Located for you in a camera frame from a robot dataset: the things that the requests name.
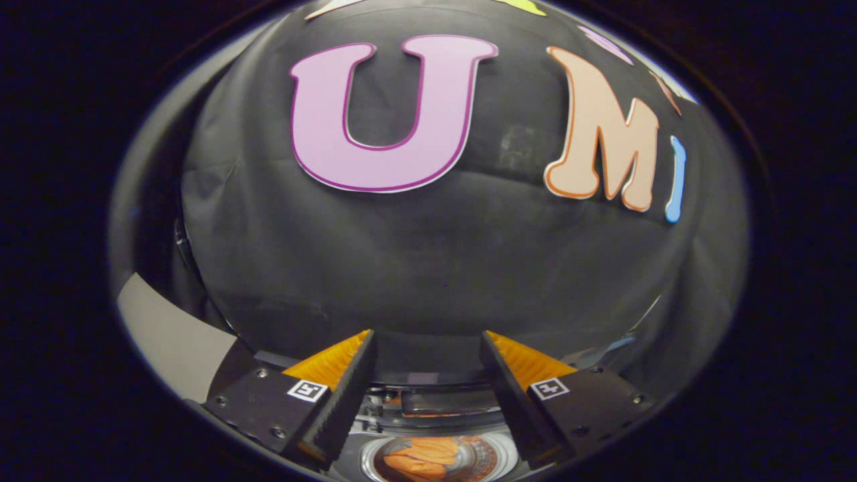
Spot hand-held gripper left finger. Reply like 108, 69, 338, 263
201, 328, 377, 469

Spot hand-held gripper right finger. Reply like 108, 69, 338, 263
479, 329, 670, 468

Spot grey washing machine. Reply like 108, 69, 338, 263
331, 385, 530, 482

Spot orange shirt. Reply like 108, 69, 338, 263
383, 436, 499, 482

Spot black backdrop cloth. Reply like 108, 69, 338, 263
110, 0, 751, 386

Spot black and white cabinet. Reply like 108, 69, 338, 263
117, 271, 258, 406

